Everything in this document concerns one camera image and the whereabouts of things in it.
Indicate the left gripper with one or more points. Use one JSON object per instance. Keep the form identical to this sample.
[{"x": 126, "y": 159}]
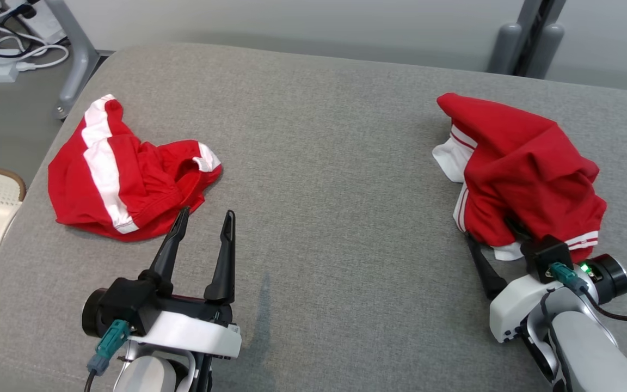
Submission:
[{"x": 194, "y": 332}]

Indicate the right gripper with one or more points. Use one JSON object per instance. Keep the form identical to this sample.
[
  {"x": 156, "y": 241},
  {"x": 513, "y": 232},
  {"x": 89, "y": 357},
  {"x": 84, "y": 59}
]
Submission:
[{"x": 515, "y": 305}]

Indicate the red Bulls 23 jersey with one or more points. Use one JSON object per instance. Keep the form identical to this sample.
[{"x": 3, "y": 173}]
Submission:
[{"x": 520, "y": 163}]

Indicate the red shorts white stripe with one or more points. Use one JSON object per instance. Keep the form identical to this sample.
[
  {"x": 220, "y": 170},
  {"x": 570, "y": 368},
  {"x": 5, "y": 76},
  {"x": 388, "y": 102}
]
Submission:
[{"x": 145, "y": 185}]

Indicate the grey metal table leg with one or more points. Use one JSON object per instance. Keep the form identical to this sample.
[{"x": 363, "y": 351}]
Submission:
[{"x": 79, "y": 60}]

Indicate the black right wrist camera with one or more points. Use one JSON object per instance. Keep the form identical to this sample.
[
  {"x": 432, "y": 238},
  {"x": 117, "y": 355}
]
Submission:
[{"x": 545, "y": 253}]

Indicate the grey partition post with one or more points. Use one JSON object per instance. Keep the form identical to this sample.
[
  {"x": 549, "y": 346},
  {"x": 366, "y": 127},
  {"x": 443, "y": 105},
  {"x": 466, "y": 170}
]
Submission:
[{"x": 536, "y": 38}]

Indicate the white wall box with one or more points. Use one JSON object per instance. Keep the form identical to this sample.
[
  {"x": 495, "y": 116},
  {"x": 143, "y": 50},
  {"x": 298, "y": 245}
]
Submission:
[{"x": 41, "y": 22}]

